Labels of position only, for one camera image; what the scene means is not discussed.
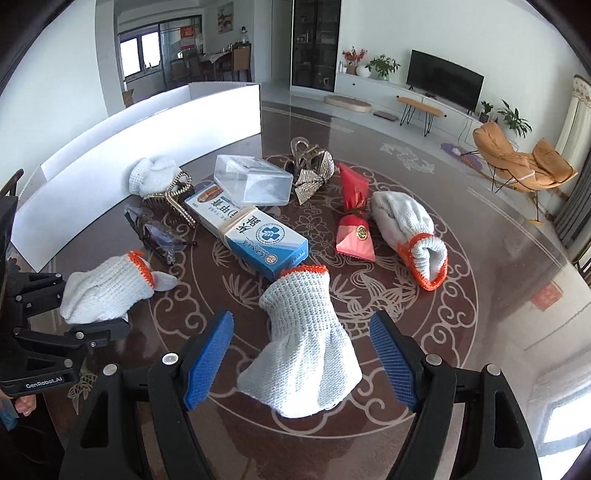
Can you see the oval pet bed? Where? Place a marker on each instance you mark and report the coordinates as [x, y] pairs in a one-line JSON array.
[[346, 102]]

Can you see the gold rhinestone hair clip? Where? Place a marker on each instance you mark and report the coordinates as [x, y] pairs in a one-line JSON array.
[[178, 203]]

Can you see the large water bottle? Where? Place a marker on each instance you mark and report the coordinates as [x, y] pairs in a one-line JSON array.
[[243, 36]]

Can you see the red window poster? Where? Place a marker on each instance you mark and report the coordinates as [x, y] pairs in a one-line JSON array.
[[187, 34]]

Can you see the wooden bench with hairpin legs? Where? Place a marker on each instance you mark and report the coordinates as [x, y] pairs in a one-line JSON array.
[[420, 104]]

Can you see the cardboard box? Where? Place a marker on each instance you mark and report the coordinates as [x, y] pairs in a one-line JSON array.
[[128, 98]]

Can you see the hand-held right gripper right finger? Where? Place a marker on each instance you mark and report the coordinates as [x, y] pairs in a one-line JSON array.
[[392, 357]]

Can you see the large potted plant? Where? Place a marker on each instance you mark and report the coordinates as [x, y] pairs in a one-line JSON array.
[[515, 120]]

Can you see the white knit orange-cuffed glove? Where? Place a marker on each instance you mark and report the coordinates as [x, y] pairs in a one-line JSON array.
[[154, 177], [397, 221], [304, 332], [101, 290]]

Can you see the dark wooden chair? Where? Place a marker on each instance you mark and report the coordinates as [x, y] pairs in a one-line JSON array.
[[14, 180]]

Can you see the orange lounge chair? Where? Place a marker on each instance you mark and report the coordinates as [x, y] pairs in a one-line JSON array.
[[503, 157]]

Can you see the wall painting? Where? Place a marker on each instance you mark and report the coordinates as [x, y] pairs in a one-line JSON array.
[[225, 17]]

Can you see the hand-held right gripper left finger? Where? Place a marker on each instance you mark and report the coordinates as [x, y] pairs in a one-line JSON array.
[[207, 360]]

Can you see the person's left forearm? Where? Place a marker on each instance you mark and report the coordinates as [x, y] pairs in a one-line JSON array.
[[6, 417]]

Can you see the wooden dining chair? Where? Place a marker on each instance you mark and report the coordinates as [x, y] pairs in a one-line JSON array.
[[241, 62]]

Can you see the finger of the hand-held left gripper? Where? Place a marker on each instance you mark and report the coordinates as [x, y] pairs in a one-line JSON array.
[[99, 333], [39, 288]]

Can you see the grey curtain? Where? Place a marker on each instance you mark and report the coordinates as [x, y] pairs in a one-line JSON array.
[[572, 221]]

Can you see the silver rhinestone bow hair clip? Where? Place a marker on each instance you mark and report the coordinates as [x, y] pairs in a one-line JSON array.
[[314, 177]]

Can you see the person's left hand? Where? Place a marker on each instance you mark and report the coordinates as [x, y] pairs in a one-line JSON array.
[[24, 407]]

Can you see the white round vase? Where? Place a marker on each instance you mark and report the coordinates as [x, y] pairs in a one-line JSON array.
[[364, 71]]

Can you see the dining table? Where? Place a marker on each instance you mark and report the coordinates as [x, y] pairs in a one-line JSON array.
[[214, 57]]

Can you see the black flat television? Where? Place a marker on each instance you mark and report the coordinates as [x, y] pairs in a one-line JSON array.
[[443, 78]]

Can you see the cream curtain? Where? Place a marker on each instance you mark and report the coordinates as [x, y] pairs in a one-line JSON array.
[[575, 120]]

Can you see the clear plastic box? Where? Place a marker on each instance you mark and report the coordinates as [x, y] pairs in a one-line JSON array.
[[249, 177]]

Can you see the white television cabinet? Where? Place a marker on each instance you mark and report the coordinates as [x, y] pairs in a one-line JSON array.
[[369, 87]]

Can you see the red gift packet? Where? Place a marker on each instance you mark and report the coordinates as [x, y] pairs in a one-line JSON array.
[[355, 235]]

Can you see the dark flat floor mat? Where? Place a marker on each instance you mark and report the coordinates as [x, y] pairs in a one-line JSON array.
[[385, 116]]

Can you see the blue and white carton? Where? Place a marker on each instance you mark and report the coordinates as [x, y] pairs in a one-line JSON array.
[[258, 240]]

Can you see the vase of red flowers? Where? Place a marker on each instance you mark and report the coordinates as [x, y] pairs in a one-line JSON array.
[[353, 57]]

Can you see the leafy green potted plant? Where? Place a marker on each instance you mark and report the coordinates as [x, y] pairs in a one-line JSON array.
[[383, 64]]

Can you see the black glass display cabinet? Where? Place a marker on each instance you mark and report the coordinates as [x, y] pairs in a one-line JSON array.
[[316, 46]]

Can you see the purple floor mat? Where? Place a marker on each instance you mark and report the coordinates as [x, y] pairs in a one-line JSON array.
[[455, 151]]

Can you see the small potted plant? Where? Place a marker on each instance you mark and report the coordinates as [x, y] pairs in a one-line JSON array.
[[485, 110]]

